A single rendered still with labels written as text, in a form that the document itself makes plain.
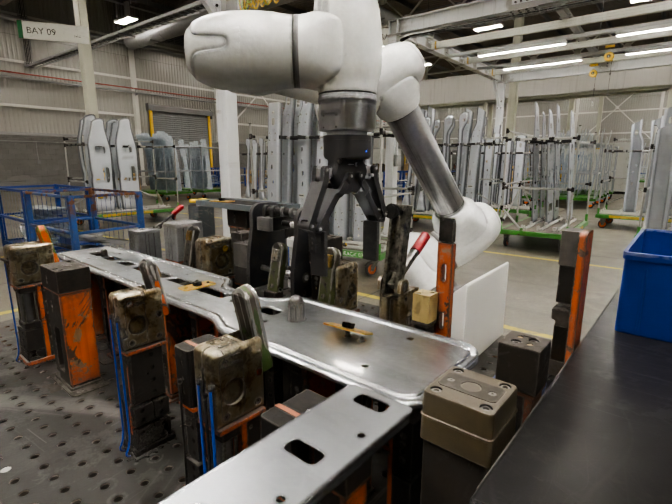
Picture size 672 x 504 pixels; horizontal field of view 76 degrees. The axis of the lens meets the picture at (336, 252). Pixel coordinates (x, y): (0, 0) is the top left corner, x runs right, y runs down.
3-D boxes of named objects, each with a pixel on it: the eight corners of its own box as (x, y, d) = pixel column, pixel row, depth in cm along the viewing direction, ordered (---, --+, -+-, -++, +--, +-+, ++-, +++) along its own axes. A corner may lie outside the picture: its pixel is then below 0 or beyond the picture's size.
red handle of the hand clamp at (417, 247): (380, 281, 84) (416, 229, 92) (383, 289, 85) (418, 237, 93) (398, 285, 81) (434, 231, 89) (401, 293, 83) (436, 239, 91)
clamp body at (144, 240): (132, 326, 159) (122, 229, 151) (161, 317, 167) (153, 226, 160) (144, 332, 153) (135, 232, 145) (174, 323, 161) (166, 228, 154)
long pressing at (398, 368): (42, 257, 140) (42, 253, 140) (114, 247, 157) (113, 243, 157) (415, 417, 53) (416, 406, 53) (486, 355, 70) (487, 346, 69)
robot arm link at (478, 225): (440, 256, 162) (490, 223, 161) (461, 278, 148) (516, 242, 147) (335, 71, 123) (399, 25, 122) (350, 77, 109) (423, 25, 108)
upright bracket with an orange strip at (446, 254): (426, 464, 86) (439, 217, 76) (429, 461, 87) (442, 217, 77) (440, 471, 84) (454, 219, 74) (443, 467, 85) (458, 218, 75)
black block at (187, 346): (170, 495, 79) (156, 346, 73) (219, 464, 87) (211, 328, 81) (194, 518, 74) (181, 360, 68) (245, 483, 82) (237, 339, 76)
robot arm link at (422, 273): (414, 304, 157) (381, 256, 163) (456, 277, 156) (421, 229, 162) (413, 301, 142) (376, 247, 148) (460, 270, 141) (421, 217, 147)
